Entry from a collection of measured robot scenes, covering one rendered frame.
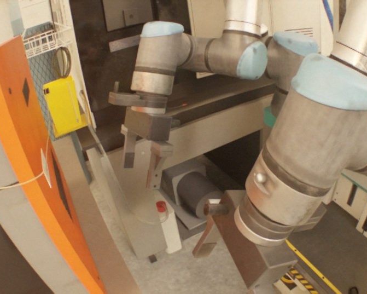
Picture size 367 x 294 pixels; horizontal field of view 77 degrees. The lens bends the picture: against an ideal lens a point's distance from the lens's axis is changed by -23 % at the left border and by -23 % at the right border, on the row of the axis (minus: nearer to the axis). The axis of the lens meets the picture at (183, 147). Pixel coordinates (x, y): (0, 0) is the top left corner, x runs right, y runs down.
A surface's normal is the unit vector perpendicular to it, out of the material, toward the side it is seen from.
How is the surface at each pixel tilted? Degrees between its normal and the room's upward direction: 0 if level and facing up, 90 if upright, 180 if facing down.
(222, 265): 0
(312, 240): 0
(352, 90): 78
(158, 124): 83
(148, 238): 90
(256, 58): 94
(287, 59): 89
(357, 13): 70
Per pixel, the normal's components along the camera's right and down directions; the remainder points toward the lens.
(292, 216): -0.12, 0.48
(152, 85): 0.08, 0.23
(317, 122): -0.59, 0.24
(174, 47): 0.75, 0.25
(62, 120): 0.46, 0.47
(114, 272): -0.11, -0.84
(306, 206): 0.10, 0.54
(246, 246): -0.91, -0.09
